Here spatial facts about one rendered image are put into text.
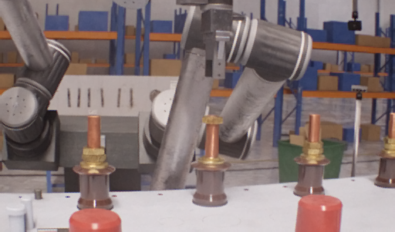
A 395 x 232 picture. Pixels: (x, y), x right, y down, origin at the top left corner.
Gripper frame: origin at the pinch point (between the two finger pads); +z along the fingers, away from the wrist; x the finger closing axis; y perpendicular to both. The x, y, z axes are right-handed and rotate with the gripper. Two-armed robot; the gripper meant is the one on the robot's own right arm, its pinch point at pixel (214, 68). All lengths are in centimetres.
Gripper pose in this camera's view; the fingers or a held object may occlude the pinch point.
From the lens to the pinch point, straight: 112.0
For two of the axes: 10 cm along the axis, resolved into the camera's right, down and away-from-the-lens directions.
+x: -1.6, -1.0, 9.8
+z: -0.3, 9.9, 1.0
